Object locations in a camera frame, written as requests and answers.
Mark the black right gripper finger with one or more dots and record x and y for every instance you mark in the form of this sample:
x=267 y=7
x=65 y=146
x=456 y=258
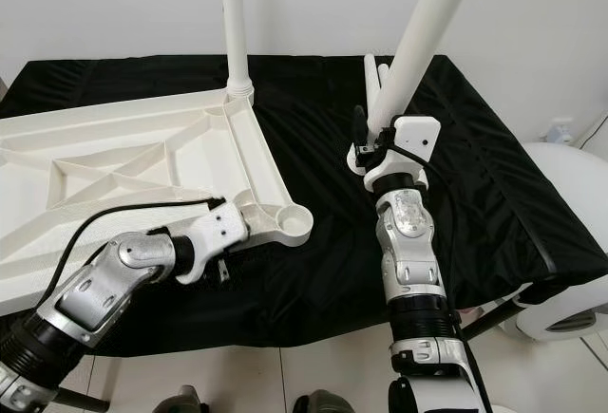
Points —
x=362 y=126

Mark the white plastic table leg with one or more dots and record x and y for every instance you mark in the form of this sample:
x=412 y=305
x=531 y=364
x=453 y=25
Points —
x=234 y=14
x=383 y=79
x=423 y=33
x=370 y=85

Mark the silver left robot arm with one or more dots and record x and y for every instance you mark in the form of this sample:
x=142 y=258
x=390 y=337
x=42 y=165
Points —
x=95 y=299

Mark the black tablecloth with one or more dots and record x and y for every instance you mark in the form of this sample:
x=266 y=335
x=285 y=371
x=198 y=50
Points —
x=503 y=185

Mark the white rounded appliance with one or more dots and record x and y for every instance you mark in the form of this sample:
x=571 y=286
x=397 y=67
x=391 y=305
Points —
x=560 y=204

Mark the black metal table leg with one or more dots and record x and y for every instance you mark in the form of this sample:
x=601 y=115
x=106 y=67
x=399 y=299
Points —
x=84 y=400
x=492 y=320

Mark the grey robot right leg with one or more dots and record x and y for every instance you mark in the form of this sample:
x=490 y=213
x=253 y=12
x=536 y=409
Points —
x=321 y=403

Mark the grey robot leg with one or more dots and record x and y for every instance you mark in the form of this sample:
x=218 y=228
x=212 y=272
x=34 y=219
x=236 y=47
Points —
x=180 y=402
x=321 y=403

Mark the grey robot left leg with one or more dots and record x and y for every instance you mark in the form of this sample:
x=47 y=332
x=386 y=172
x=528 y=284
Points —
x=180 y=402

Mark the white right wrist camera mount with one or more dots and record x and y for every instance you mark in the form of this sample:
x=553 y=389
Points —
x=418 y=133

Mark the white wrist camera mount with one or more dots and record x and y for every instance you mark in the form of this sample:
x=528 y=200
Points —
x=418 y=133
x=220 y=233

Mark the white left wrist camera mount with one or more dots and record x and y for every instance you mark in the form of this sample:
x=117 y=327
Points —
x=220 y=233

